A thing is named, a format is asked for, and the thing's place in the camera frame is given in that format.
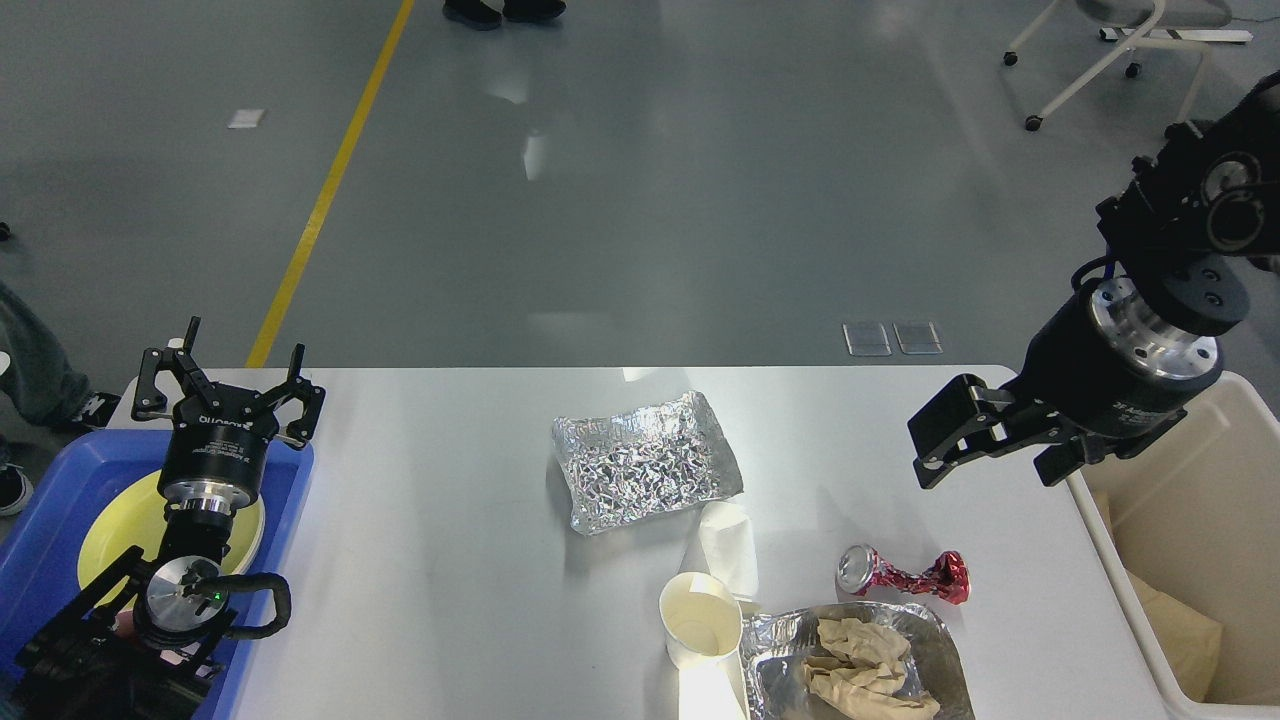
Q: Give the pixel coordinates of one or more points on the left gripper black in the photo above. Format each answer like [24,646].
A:
[215,450]

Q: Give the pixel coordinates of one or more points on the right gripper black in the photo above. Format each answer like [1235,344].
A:
[1104,361]

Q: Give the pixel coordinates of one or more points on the yellow plastic plate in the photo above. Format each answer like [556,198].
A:
[135,518]

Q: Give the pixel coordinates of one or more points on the pink mug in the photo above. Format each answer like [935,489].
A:
[125,627]

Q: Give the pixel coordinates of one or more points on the foil tray with paper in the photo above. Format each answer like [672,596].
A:
[774,647]

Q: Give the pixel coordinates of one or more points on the brown paper bag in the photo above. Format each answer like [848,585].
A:
[1191,642]

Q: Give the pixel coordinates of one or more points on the brown paper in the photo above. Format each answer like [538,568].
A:
[864,671]

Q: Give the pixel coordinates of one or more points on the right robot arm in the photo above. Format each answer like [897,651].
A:
[1210,194]

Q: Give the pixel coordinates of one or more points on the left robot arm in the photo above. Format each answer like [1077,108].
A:
[137,642]

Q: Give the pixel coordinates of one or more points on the right floor outlet plate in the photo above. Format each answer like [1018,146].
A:
[918,338]

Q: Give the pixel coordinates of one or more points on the floor outlet plate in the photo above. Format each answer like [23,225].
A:
[867,339]
[918,338]

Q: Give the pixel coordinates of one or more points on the left floor outlet plate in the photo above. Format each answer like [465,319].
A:
[867,339]

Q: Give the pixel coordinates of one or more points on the person in grey trousers sneakers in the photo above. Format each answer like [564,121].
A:
[43,386]

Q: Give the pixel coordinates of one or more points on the crushed red soda can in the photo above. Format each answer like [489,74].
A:
[862,567]

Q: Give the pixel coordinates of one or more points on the white plastic bin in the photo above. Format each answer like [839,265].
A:
[1197,517]

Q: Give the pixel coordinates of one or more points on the blue plastic tray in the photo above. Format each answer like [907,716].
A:
[40,555]

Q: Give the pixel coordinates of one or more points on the white paper cup lying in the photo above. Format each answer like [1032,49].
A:
[726,539]

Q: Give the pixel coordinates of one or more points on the white paper cup upright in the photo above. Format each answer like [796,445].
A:
[701,618]

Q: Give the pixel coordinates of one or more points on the crumpled foil tray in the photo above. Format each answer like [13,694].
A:
[649,462]

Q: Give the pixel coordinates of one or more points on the white rolling chair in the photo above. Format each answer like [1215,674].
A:
[1129,27]

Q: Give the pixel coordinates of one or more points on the passerby in black shoes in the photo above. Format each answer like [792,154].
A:
[483,17]

